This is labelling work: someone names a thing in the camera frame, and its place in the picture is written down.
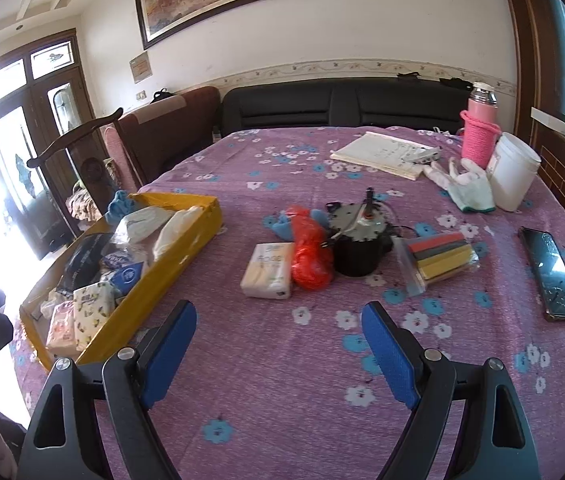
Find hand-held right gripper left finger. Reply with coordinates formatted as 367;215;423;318
20;301;197;480

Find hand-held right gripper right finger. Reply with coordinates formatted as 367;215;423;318
361;301;540;480

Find pink tissue pack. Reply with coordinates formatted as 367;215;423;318
45;301;79;352

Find blue tissue pack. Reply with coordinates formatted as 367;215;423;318
107;260;150;296

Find patterned white tissue pack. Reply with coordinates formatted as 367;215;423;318
72;282;118;351

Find yellow cardboard box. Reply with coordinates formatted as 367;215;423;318
19;191;224;372

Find blue and white packet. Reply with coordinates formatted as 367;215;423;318
100;247;136;271

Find black plastic packet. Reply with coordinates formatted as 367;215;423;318
55;232;116;296

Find blue microfiber cloth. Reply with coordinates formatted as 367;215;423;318
104;190;144;224

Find crumpled white plastic bag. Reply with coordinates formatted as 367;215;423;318
37;290;70;321

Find purple floral tablecloth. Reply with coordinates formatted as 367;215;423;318
12;125;565;480

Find multicolour sponge pack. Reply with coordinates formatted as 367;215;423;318
393;231;479;297

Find plain white plastic bag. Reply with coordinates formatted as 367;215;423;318
152;205;206;262

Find floral bedding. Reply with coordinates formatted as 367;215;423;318
66;180;103;221

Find blue plush toy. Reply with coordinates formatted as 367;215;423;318
262;208;330;238

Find black smartphone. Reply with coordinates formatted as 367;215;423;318
518;226;565;322

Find white work gloves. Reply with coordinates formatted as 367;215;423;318
422;157;496;213

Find dark wooden chair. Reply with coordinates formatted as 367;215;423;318
27;107;148;226

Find white notebook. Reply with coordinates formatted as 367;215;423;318
329;131;435;182

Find white power adapter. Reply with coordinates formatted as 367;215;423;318
402;146;443;165

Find white plastic container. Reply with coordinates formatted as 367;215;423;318
486;132;542;212

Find maroon sofa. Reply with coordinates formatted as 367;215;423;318
104;86;222;191

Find wooden glass door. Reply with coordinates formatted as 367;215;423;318
0;30;96;261

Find pink thermos bottle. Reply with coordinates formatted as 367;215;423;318
459;82;500;170

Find black leather sofa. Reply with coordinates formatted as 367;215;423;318
221;76;517;136

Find white box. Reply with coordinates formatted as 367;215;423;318
531;107;565;133

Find wall plaque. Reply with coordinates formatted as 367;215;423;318
129;51;153;84

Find wooden door frame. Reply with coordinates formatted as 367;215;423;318
495;0;553;136

